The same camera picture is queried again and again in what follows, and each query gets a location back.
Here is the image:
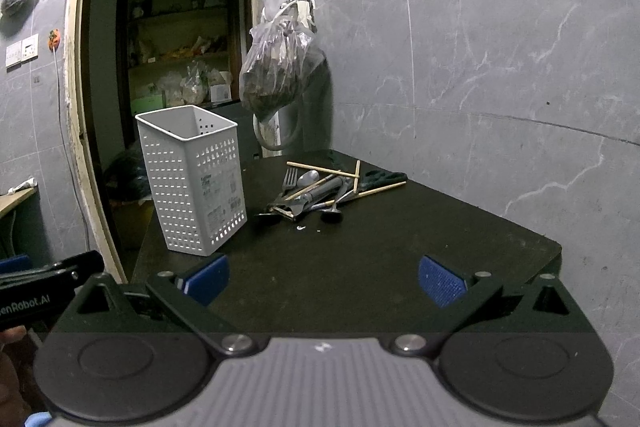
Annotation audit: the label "silver fork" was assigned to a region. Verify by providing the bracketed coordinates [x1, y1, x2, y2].
[268, 167, 298, 215]

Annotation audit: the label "silver spoon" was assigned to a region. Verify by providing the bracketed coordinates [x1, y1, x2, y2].
[288, 169, 320, 199]

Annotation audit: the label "orange wall hook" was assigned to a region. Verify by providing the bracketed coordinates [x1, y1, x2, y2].
[48, 28, 61, 52]

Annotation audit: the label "left hand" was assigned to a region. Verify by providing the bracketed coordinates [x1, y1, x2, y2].
[0, 326, 29, 427]

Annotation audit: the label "wooden chopstick under scissors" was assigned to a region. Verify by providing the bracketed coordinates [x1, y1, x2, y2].
[320, 181, 407, 208]

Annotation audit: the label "dark wooden shelf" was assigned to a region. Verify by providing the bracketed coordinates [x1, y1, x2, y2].
[115, 0, 244, 146]

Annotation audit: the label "black handled scissors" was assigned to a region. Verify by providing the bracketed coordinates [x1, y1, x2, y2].
[358, 169, 408, 192]

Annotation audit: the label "wooden chopstick patterned tip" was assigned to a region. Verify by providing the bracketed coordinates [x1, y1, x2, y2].
[283, 174, 334, 202]

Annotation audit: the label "wooden chopstick far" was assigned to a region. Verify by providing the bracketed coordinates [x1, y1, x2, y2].
[285, 161, 355, 179]

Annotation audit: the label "wooden chopstick upright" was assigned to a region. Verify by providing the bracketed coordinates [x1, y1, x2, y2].
[352, 159, 361, 195]

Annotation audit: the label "hanging plastic bag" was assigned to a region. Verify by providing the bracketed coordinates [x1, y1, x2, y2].
[240, 0, 324, 122]

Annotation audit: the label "green box on shelf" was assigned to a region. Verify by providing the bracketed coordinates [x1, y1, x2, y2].
[130, 93, 165, 116]

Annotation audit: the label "white perforated utensil basket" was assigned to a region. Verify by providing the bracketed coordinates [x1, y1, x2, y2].
[136, 105, 247, 257]

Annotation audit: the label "white wall switch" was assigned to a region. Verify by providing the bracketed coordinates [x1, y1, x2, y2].
[4, 34, 39, 69]

